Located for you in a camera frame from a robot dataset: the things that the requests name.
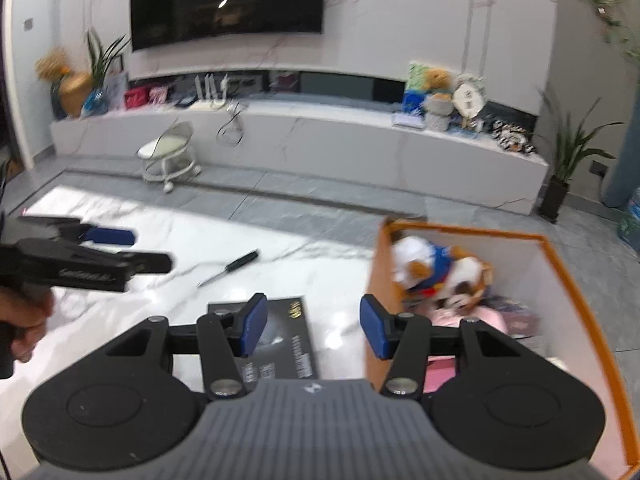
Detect brown sailor plush dog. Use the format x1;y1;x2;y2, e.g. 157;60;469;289
390;232;494;313

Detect dark photo card box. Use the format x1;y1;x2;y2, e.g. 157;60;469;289
480;295;541;339

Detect person's left hand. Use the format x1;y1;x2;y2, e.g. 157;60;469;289
1;287;55;363

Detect black charger box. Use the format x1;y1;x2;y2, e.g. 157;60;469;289
206;298;319;390

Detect orange storage box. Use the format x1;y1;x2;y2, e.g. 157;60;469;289
367;220;639;479

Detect small white stool chair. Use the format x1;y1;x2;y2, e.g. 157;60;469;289
137;122;202;194

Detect blue glass vase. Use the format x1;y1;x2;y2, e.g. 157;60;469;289
80;88;110;118

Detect golden vase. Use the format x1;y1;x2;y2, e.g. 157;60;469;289
58;72;93;118

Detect red gift box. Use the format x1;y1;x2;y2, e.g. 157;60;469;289
124;86;150;110

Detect white wifi router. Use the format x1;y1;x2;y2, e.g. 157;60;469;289
192;74;231;110

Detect potted plant left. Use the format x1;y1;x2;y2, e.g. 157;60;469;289
86;27;131;89

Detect white marble tv console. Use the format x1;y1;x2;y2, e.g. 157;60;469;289
50;101;548;214

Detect black white patterned items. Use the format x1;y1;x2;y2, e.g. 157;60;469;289
491;120;536;156

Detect blue water bottle jug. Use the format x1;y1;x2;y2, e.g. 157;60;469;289
617;190;640;254

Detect potted green plant right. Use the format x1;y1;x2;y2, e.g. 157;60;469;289
538;89;623;224

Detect round white paper fan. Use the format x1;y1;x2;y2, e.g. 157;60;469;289
452;74;486;130

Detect small brown teddy bear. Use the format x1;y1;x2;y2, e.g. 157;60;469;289
423;67;452;100

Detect hanging ivy plant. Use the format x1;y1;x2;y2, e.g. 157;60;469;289
585;0;639;66

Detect black handle screwdriver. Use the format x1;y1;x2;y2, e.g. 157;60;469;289
198;250;260;288

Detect black cable loop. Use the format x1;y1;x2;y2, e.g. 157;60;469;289
214;102;249;149

